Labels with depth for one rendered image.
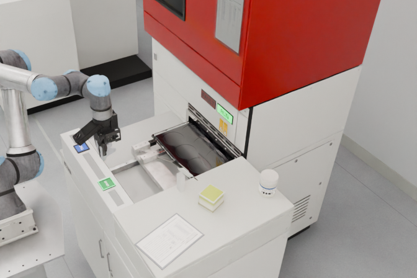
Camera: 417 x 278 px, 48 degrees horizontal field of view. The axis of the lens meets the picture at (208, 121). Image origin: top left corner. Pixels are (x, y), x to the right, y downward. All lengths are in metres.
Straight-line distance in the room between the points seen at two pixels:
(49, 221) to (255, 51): 1.07
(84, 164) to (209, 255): 0.69
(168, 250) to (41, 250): 0.52
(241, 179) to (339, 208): 1.44
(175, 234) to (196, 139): 0.63
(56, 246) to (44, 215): 0.17
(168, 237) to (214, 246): 0.17
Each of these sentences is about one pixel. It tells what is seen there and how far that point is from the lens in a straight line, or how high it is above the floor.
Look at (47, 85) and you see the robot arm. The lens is 1.60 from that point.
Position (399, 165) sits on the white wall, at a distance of 3.54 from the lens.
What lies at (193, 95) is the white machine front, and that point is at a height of 1.04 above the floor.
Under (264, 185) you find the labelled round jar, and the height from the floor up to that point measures 1.03.
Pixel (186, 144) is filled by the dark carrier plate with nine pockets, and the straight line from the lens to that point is 2.21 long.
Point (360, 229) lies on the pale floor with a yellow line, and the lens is 3.23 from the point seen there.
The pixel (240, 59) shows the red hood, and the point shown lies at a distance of 1.78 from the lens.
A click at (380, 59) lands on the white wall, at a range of 3.34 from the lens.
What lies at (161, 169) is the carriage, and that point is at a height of 0.88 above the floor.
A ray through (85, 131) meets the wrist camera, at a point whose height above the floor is 1.26.
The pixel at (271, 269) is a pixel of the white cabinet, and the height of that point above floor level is 0.59.
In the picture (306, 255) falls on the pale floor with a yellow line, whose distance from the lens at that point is 3.00.
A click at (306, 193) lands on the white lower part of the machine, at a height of 0.43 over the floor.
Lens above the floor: 2.35
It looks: 38 degrees down
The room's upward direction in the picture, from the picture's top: 4 degrees clockwise
